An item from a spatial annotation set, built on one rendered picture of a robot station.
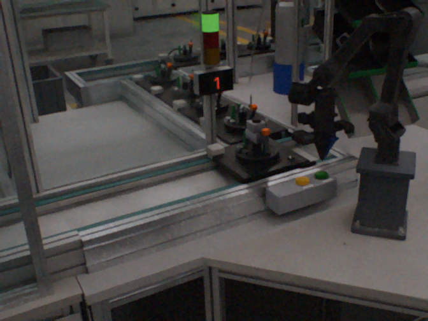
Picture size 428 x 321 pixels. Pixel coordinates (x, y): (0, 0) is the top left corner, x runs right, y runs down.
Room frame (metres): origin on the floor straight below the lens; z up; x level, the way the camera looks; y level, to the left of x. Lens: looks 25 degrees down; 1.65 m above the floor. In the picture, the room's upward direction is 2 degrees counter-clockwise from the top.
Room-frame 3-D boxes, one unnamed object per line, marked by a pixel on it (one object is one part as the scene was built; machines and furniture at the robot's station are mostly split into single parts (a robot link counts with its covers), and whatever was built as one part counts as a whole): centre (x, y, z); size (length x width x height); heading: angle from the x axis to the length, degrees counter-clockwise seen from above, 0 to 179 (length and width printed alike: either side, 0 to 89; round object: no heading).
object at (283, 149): (1.51, -0.13, 0.96); 0.24 x 0.24 x 0.02; 28
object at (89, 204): (1.44, 0.05, 0.91); 0.84 x 0.28 x 0.10; 118
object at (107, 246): (1.29, -0.05, 0.91); 0.89 x 0.06 x 0.11; 118
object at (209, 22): (1.57, 0.00, 1.38); 0.05 x 0.05 x 0.05
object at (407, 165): (1.25, -0.46, 0.96); 0.15 x 0.15 x 0.20; 69
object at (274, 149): (1.51, -0.13, 0.98); 0.14 x 0.14 x 0.02
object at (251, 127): (1.52, -0.13, 1.06); 0.08 x 0.04 x 0.07; 28
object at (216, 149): (1.55, 0.00, 0.97); 0.05 x 0.05 x 0.04; 28
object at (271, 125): (1.78, -0.10, 1.01); 0.24 x 0.24 x 0.13; 28
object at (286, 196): (1.32, -0.25, 0.93); 0.21 x 0.07 x 0.06; 118
